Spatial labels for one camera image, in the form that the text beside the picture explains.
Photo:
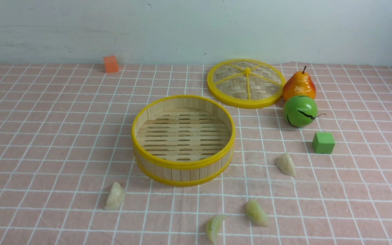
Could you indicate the white dumpling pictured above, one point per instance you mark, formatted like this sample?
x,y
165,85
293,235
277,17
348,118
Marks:
x,y
115,198
285,164

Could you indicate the green dumpling front bottom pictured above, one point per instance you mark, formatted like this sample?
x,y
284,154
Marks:
x,y
213,226

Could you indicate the green dumpling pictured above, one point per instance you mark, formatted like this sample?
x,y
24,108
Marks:
x,y
213,226
255,214

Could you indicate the bamboo steamer tray yellow rim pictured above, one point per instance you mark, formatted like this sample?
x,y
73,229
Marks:
x,y
183,140

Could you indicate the woven bamboo steamer lid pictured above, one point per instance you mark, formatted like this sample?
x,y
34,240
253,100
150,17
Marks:
x,y
245,83

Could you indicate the orange foam cube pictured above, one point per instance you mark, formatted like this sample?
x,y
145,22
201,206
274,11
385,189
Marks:
x,y
110,64

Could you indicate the green toy watermelon ball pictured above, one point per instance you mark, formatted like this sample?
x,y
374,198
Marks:
x,y
300,111

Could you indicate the orange yellow toy pear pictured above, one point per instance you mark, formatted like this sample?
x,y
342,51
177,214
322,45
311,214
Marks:
x,y
300,84

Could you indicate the green foam cube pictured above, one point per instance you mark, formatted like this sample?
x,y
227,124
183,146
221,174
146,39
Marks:
x,y
323,143

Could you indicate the pink checkered tablecloth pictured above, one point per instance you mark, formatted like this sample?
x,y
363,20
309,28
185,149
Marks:
x,y
65,139

